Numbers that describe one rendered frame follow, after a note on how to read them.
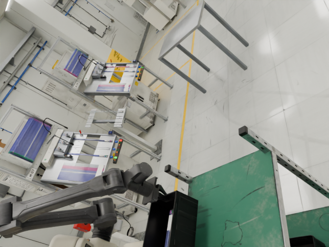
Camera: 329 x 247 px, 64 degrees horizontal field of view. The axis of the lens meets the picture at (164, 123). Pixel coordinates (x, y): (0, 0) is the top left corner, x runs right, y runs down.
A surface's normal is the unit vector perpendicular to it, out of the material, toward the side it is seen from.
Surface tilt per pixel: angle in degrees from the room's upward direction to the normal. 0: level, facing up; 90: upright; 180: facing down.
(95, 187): 48
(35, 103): 90
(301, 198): 0
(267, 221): 0
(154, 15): 90
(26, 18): 90
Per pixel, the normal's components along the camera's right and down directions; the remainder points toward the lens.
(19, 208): -0.07, -0.58
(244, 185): -0.77, -0.48
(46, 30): -0.14, 0.77
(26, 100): 0.62, -0.43
